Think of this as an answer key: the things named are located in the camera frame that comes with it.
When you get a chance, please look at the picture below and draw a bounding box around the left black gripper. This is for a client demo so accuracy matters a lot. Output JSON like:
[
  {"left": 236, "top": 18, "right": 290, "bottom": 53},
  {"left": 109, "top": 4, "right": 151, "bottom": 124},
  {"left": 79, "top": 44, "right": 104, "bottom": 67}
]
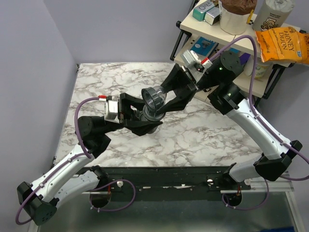
[{"left": 101, "top": 93, "right": 162, "bottom": 136}]

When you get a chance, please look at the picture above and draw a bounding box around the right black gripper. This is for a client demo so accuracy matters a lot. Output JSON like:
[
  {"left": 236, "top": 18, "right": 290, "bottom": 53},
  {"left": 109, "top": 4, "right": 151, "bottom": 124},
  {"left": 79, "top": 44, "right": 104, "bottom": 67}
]
[{"left": 149, "top": 63, "right": 221, "bottom": 114}]

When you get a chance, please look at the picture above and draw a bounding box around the clear plastic pipe fitting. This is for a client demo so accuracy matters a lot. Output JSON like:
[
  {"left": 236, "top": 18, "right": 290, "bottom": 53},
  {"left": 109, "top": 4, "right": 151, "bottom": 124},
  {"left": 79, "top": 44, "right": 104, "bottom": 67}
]
[{"left": 141, "top": 86, "right": 167, "bottom": 121}]

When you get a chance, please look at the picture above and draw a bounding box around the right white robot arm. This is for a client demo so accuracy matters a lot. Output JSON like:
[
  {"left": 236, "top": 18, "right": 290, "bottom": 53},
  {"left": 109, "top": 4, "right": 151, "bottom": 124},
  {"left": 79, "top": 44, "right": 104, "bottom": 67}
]
[{"left": 158, "top": 51, "right": 302, "bottom": 189}]

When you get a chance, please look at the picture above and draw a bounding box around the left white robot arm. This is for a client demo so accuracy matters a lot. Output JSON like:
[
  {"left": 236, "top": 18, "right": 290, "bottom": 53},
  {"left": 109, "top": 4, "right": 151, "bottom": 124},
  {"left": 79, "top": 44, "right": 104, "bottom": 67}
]
[{"left": 15, "top": 89, "right": 165, "bottom": 226}]

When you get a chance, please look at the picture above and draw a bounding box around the blue product box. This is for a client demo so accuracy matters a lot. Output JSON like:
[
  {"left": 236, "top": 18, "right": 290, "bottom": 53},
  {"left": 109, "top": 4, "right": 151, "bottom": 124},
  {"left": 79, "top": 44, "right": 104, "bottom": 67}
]
[{"left": 191, "top": 37, "right": 218, "bottom": 57}]

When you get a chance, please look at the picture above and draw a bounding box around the purple white carton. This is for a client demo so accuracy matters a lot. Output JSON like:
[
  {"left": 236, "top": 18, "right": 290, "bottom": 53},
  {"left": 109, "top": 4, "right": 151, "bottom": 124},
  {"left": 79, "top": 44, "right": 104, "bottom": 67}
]
[{"left": 239, "top": 53, "right": 251, "bottom": 65}]

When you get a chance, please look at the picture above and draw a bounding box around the teal green box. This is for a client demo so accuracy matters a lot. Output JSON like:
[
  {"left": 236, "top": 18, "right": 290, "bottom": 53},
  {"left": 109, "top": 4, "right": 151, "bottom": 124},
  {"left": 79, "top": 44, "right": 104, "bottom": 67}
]
[{"left": 192, "top": 0, "right": 215, "bottom": 21}]

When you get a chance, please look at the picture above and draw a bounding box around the silver small box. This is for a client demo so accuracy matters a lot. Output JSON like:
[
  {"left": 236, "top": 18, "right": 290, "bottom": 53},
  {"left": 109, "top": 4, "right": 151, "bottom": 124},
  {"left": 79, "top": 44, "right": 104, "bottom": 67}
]
[{"left": 204, "top": 7, "right": 220, "bottom": 25}]

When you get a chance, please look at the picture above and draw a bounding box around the cream tiered shelf rack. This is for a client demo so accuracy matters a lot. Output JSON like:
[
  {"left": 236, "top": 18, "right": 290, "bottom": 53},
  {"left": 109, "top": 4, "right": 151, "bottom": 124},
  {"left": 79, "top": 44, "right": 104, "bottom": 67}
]
[{"left": 171, "top": 12, "right": 292, "bottom": 99}]

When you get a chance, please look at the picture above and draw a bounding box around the white round container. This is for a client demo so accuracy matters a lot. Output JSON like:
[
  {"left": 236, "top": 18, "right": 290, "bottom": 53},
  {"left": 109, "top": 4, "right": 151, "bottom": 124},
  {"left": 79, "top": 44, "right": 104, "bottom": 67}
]
[{"left": 244, "top": 55, "right": 272, "bottom": 79}]

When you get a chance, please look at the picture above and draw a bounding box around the white tub brown lid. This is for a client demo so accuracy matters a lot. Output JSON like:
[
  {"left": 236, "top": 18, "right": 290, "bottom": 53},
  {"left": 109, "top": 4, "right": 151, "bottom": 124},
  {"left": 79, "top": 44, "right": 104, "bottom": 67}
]
[{"left": 218, "top": 0, "right": 257, "bottom": 35}]

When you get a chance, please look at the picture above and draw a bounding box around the orange honey dijon chip bag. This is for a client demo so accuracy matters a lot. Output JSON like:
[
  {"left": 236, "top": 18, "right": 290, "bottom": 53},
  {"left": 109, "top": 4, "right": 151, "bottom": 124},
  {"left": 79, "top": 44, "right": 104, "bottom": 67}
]
[{"left": 255, "top": 27, "right": 309, "bottom": 65}]

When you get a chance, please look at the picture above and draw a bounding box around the grey cylindrical canister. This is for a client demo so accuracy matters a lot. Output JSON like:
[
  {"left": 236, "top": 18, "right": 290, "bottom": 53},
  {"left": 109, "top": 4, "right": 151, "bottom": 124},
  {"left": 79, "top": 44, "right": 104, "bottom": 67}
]
[{"left": 253, "top": 0, "right": 295, "bottom": 31}]

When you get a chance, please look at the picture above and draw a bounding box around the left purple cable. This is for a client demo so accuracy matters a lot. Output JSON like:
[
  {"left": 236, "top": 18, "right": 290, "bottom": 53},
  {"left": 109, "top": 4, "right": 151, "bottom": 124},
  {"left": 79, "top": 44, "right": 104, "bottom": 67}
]
[{"left": 15, "top": 96, "right": 136, "bottom": 225}]

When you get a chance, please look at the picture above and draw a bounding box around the purple cable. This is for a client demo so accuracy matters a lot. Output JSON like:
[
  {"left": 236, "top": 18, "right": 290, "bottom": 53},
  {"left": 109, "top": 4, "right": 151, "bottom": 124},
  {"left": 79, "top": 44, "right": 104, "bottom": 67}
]
[
  {"left": 210, "top": 35, "right": 309, "bottom": 210},
  {"left": 15, "top": 96, "right": 136, "bottom": 225}
]

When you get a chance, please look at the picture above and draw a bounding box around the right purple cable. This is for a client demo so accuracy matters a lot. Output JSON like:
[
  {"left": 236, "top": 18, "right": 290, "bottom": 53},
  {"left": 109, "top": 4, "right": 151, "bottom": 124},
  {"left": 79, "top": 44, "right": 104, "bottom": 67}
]
[{"left": 210, "top": 35, "right": 309, "bottom": 210}]

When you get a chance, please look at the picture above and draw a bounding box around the aluminium frame rail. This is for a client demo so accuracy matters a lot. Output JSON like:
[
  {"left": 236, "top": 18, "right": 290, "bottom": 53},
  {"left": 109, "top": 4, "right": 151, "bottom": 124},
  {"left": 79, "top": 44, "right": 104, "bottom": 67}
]
[{"left": 38, "top": 172, "right": 295, "bottom": 194}]

